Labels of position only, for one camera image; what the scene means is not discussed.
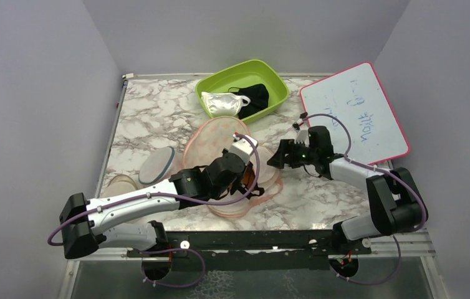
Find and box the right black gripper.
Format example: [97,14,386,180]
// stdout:
[267,138,318,169]

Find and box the orange bra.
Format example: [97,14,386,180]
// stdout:
[229,162,265,199]

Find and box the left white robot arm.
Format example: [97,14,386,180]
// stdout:
[48,147,259,260]

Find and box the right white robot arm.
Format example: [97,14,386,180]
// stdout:
[267,126,428,254]

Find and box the white mesh laundry bag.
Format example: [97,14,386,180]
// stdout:
[138,146,183,186]

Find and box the white satin bra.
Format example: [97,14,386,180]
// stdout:
[201,92,251,118]

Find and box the black bra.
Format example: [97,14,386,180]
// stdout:
[228,83,269,119]

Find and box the beige bra cup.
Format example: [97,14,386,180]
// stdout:
[100,174,138,198]

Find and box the pink framed whiteboard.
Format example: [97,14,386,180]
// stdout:
[300,62,410,164]

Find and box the green plastic basin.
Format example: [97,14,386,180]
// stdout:
[195,59,290,124]

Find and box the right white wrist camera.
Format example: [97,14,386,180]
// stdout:
[294,128,309,145]

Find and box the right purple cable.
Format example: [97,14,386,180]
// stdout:
[292,113,429,232]

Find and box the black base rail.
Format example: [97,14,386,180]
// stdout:
[126,230,372,272]

